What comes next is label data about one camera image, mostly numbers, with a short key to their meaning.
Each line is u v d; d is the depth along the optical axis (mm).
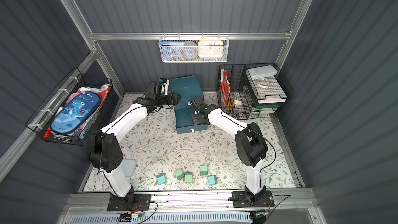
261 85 967
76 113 650
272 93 929
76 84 775
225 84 1175
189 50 885
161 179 793
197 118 823
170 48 833
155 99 693
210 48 883
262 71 1024
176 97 806
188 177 791
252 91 940
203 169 827
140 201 735
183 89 926
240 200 732
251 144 501
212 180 785
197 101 720
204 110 667
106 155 470
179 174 806
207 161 867
